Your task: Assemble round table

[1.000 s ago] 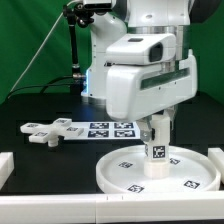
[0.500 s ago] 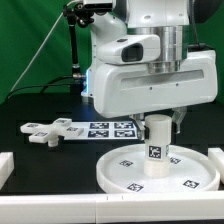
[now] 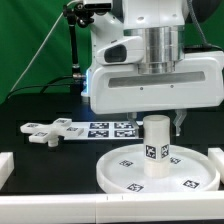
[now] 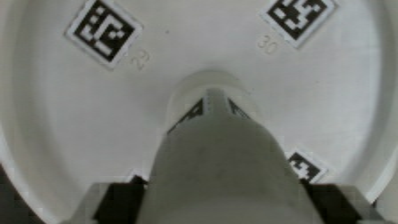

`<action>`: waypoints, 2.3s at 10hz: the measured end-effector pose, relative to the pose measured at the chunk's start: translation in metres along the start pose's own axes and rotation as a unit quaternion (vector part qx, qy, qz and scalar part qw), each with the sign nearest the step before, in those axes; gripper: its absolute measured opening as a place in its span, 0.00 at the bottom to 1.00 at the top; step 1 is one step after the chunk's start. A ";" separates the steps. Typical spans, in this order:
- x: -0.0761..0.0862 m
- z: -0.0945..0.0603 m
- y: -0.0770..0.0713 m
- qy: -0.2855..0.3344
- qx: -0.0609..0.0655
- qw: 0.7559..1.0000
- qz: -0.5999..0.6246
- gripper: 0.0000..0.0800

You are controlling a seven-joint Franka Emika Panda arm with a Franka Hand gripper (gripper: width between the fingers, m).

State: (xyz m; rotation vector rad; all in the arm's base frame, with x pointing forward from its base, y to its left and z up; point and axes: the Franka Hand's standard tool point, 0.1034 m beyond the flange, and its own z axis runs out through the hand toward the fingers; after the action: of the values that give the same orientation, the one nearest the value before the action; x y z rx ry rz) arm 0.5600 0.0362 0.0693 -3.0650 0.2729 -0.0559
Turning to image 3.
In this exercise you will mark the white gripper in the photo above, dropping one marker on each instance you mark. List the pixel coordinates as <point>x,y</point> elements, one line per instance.
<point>196,82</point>

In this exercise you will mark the white round table top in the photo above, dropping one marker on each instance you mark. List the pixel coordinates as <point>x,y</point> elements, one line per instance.
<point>128,170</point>

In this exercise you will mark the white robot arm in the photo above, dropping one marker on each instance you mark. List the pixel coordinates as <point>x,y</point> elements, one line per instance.
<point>138,64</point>

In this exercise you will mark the white marker sheet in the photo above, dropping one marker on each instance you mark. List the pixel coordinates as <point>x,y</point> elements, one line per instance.
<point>106,131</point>

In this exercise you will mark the white right block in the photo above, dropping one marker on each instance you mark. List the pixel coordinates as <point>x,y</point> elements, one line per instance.
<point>216,155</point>

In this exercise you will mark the white block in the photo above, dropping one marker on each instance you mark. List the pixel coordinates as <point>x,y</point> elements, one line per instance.
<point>216,155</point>
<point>6,167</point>

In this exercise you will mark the white cross-shaped table base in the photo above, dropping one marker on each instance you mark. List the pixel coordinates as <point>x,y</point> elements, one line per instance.
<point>50,133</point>

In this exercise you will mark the white left block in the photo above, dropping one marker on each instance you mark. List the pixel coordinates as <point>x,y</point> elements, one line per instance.
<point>6,167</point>

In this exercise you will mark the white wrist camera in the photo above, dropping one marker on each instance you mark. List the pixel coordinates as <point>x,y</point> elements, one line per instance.
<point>129,49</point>

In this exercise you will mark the white front rail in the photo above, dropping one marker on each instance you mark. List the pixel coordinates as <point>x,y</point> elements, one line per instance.
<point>106,208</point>

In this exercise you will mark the black camera stand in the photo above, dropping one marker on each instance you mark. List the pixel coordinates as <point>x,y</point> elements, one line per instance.
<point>77,15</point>

